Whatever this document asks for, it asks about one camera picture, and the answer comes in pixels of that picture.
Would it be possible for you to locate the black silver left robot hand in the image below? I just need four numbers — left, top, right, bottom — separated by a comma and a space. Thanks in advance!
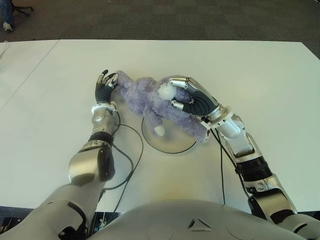
94, 69, 120, 104

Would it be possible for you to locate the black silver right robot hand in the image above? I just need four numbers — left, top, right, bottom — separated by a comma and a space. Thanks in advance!
168, 74, 225, 118

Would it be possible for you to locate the purple plush bunny doll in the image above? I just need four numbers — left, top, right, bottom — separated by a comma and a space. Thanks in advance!
115, 70, 210, 143

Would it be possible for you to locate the white plate with black rim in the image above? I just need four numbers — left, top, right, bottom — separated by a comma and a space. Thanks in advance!
141, 114, 198, 154

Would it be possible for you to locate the silver robot torso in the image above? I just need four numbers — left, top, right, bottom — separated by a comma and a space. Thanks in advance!
87, 199, 311, 240

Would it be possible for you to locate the person leg in jeans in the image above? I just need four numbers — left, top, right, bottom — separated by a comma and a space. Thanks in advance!
0, 0, 14, 32

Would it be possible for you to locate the short black right wrist cable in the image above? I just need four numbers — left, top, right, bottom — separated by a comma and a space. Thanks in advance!
215, 131, 249, 192

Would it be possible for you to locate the short black wrist cable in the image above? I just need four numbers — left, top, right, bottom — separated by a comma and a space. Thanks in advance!
94, 143, 134, 210
215, 131, 249, 192

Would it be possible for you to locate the long black left wrist cable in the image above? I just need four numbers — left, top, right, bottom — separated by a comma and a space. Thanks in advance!
113, 114, 145, 213

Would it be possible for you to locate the long black wrist cable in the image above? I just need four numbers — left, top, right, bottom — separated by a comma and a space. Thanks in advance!
113, 114, 145, 213
211, 128, 227, 206

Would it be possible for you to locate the long black right wrist cable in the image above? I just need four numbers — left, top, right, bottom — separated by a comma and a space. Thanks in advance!
211, 128, 227, 206

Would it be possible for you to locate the short black left wrist cable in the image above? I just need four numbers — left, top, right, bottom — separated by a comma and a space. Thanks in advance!
94, 143, 134, 210

